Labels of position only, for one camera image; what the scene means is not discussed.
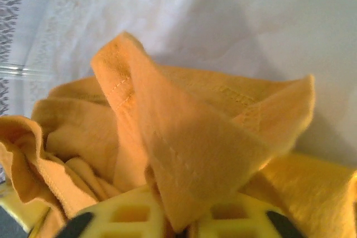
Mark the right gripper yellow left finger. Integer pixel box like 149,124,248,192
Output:
60,186,168,238

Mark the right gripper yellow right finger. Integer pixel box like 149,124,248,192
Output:
192,193,307,238

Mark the yellow t-shirt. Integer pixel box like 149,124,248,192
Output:
0,31,357,238

